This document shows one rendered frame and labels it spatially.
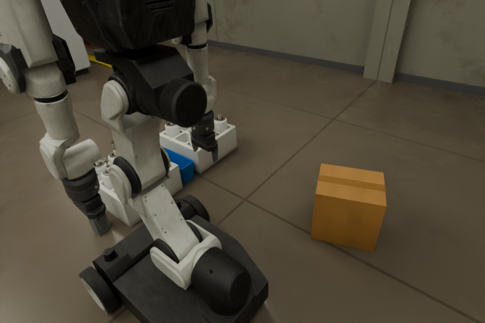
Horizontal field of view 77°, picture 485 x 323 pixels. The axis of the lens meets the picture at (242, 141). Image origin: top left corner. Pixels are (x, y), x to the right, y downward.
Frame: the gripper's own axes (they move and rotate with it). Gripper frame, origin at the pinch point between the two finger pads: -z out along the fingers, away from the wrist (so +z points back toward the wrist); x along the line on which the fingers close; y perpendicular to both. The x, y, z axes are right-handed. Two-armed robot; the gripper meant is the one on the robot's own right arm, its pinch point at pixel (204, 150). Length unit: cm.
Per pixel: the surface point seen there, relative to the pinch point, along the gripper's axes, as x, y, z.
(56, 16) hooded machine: 304, -92, -22
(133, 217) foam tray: 40, 19, -55
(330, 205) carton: -47, -30, -28
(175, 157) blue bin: 59, -30, -56
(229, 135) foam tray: 40, -66, -50
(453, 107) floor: -81, -223, -59
